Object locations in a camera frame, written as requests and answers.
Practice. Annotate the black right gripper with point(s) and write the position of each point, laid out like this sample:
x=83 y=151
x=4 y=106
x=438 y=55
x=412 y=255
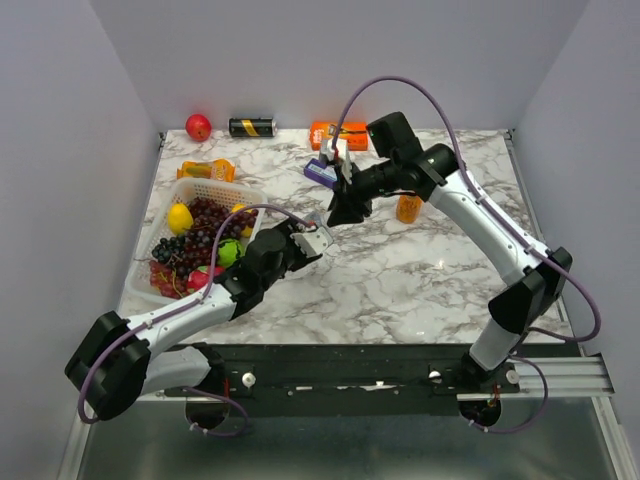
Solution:
x=344 y=210

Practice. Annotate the orange juice bottle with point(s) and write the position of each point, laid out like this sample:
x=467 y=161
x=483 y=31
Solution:
x=408 y=208

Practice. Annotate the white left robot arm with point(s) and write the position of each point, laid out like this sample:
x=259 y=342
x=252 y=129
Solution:
x=109 y=367

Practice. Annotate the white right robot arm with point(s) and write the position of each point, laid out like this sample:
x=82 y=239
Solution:
x=529 y=270

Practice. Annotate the purple toothpaste box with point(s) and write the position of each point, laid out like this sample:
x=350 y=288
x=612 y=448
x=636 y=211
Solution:
x=320 y=173

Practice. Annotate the orange razor box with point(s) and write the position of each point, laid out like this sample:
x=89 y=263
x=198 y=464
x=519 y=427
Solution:
x=354 y=133

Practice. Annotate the yellow lemon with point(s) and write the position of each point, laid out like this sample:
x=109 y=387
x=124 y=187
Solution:
x=179 y=219
x=243 y=220

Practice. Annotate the black gold can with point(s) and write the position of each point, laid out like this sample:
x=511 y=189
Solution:
x=252 y=127

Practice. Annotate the orange snack bag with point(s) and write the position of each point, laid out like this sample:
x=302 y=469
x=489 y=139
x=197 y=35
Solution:
x=219 y=169

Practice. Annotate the dark red grapes bunch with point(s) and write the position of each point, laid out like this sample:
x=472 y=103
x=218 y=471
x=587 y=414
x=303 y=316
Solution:
x=207 y=231

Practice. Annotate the pink dragon fruit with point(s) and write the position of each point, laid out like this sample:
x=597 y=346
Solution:
x=199 y=277

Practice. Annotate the red apple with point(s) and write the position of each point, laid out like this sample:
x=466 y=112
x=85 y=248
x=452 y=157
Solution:
x=198 y=127

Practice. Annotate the dark blue grapes bunch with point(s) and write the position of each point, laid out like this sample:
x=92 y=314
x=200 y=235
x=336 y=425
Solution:
x=169 y=251

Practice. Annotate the light red grapes bunch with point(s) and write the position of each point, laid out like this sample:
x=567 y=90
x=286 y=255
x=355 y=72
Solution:
x=165 y=281

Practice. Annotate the white plastic basket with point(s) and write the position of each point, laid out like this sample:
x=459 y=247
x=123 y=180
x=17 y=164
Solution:
x=184 y=190

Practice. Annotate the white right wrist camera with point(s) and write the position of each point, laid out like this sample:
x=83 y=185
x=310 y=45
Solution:
x=334 y=152

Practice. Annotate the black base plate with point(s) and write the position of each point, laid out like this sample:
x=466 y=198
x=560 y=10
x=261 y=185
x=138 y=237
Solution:
x=406 y=401

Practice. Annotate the aluminium mounting rail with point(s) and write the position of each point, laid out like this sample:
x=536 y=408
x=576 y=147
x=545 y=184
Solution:
x=188 y=370

